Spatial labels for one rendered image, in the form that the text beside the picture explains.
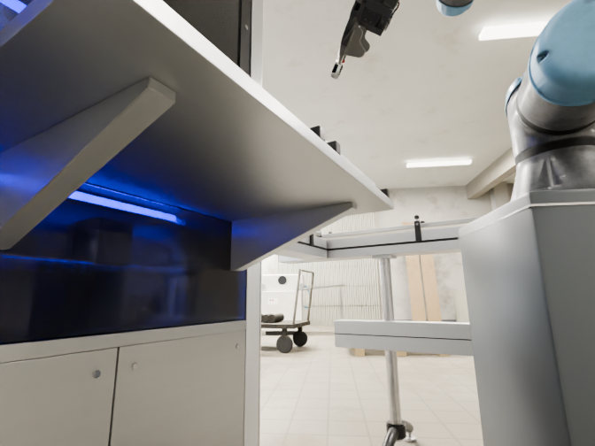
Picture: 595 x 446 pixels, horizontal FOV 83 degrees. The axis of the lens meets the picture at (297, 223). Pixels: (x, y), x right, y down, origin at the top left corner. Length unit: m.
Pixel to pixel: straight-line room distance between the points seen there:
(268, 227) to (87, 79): 0.55
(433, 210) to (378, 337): 7.32
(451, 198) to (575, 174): 8.38
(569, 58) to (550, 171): 0.17
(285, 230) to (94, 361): 0.45
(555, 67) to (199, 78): 0.42
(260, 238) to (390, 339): 0.91
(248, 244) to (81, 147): 0.53
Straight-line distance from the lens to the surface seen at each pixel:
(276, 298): 6.23
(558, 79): 0.55
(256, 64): 1.22
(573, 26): 0.57
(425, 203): 8.78
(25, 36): 0.36
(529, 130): 0.66
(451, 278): 8.63
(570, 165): 0.64
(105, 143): 0.41
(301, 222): 0.79
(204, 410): 0.87
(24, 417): 0.66
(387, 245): 1.56
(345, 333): 1.65
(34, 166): 0.51
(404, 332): 1.57
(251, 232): 0.86
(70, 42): 0.35
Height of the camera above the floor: 0.66
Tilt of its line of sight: 12 degrees up
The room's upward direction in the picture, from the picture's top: 1 degrees counter-clockwise
